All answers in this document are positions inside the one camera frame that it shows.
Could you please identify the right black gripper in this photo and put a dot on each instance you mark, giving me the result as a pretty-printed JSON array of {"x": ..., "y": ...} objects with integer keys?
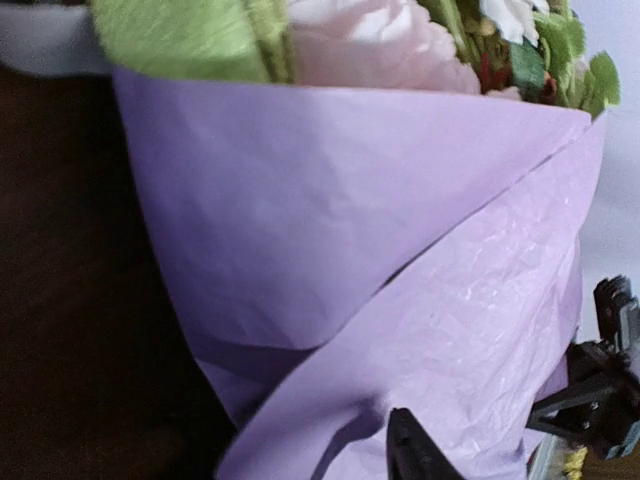
[{"x": 599, "y": 407}]

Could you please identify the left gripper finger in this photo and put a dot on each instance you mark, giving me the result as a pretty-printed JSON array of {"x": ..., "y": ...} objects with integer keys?
[{"x": 412, "y": 454}]

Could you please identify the pink wrapping paper sheet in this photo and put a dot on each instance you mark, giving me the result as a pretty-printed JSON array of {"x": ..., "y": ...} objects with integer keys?
[{"x": 333, "y": 254}]

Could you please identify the pink rose stem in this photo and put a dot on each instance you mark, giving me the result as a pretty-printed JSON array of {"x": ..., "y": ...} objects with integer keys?
[{"x": 375, "y": 44}]

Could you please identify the scalloped white bowl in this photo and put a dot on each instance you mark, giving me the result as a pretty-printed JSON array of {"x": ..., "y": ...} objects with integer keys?
[{"x": 50, "y": 39}]

